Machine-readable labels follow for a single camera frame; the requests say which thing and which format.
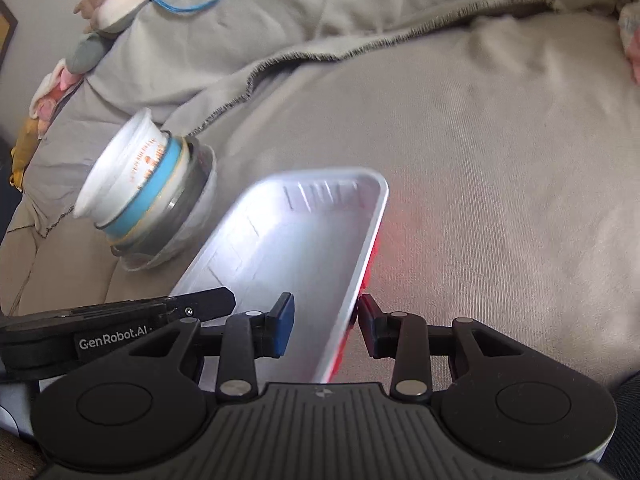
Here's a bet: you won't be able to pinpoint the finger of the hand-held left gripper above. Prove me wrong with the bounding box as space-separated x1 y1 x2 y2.
168 287 237 322

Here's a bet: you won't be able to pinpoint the beige seat cover blanket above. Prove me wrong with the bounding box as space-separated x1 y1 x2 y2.
0 10 640 391

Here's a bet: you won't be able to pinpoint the grey and white plush toy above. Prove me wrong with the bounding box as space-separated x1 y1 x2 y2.
67 0 166 73

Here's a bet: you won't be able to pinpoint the stainless steel bowl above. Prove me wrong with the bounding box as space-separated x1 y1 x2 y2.
117 136 219 272

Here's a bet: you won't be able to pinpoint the pink and white plush toy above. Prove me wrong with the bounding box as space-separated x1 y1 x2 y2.
30 58 86 122

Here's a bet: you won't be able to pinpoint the blue enamel bowl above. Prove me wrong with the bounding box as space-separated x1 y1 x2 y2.
96 133 182 239

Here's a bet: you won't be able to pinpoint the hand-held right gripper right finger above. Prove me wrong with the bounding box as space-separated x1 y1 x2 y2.
357 294 522 404

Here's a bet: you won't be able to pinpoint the white printed plastic tub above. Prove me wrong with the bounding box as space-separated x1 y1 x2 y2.
73 108 172 223

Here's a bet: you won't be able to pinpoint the beige blanket with stitched edge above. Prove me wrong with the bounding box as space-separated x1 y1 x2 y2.
20 0 631 161

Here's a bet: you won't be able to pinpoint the yellow-rimmed white bowl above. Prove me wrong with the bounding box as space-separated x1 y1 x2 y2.
111 136 197 250

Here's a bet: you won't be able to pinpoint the white and red tray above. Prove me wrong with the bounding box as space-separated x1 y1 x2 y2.
169 167 390 384

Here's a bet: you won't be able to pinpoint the yellow plush toy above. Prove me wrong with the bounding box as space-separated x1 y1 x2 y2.
8 117 44 191

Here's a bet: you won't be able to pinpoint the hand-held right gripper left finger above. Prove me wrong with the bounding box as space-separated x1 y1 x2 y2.
128 292 296 404

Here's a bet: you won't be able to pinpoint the large wooden picture frame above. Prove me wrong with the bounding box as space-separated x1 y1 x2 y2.
0 0 19 67

